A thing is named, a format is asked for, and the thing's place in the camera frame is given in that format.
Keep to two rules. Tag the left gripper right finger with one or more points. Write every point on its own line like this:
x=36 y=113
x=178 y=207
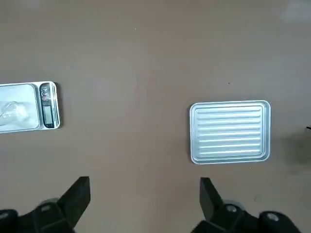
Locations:
x=218 y=211

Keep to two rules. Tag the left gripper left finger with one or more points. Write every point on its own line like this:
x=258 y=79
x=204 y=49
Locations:
x=68 y=208

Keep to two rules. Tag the ribbed metal tray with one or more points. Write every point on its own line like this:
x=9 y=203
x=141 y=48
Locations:
x=229 y=132

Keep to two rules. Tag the digital scale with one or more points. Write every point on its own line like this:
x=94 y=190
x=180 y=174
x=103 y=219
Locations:
x=29 y=106

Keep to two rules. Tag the clear glass flask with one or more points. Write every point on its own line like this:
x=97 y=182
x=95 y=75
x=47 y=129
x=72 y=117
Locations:
x=12 y=114

